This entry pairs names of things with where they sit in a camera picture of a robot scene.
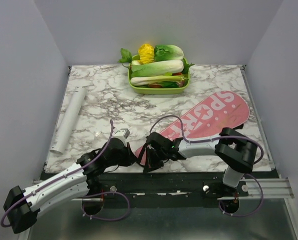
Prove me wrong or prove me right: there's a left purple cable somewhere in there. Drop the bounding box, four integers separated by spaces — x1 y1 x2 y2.
0 119 131 228

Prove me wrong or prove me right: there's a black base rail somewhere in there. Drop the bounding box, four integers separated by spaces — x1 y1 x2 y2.
83 171 269 209

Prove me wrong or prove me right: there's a green vegetable basket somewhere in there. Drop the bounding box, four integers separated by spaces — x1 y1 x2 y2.
128 55 193 95

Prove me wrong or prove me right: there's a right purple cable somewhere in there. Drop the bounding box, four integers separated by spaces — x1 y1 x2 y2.
148 114 265 218

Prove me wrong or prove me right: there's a purple cable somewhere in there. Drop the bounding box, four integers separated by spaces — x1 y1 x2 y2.
148 114 265 218
0 119 131 228

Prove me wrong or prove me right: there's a dark green lettuce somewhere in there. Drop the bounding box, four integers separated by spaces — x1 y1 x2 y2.
154 45 184 62

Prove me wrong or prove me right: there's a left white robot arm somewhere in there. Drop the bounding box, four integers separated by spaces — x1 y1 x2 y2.
0 137 137 234

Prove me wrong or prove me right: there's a white green celery stalk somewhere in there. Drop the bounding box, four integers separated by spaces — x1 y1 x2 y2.
130 75 188 87

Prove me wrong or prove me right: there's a pink racket bag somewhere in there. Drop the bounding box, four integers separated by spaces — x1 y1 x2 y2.
134 90 251 168

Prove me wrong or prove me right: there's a white shuttlecock tube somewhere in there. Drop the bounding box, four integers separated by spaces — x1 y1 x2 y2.
50 87 87 155

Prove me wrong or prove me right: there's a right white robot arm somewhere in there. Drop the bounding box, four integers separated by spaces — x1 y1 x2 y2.
138 127 264 189

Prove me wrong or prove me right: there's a yellow leafy vegetable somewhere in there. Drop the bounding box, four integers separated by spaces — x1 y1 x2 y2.
138 43 154 64

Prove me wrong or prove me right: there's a white green napa cabbage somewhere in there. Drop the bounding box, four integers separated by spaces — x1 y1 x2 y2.
131 60 184 78

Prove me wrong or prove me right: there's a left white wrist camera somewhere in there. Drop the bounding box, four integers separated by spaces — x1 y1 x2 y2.
113 128 130 142

